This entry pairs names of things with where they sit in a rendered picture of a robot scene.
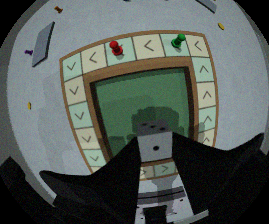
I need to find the green pawn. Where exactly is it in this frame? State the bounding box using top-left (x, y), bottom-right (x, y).
top-left (171, 34), bottom-right (186, 48)

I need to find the red pawn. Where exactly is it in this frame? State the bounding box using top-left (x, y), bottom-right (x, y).
top-left (109, 41), bottom-right (123, 56)

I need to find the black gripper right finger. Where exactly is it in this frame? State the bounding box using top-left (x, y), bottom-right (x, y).
top-left (171, 131), bottom-right (264, 216)

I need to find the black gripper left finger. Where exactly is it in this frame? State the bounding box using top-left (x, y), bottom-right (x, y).
top-left (40, 136), bottom-right (141, 224)

